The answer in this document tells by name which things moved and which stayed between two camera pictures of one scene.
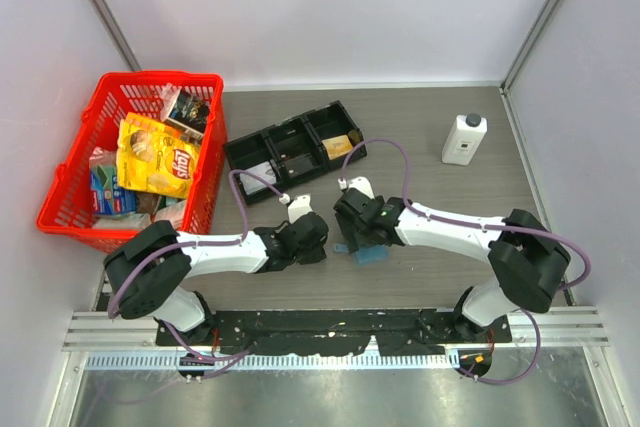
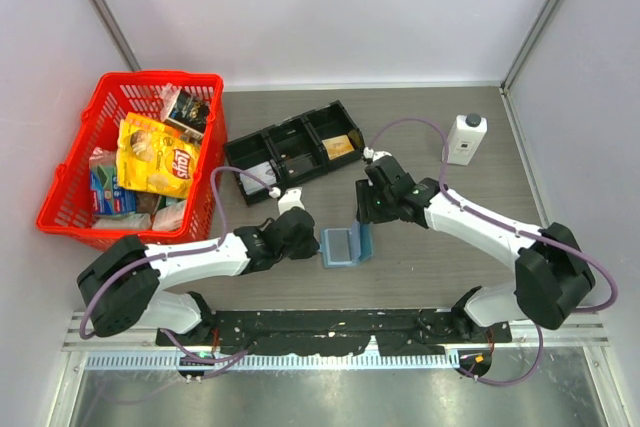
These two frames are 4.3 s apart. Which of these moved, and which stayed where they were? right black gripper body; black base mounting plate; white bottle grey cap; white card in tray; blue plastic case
Moved: right black gripper body; blue plastic case
Stayed: white card in tray; black base mounting plate; white bottle grey cap
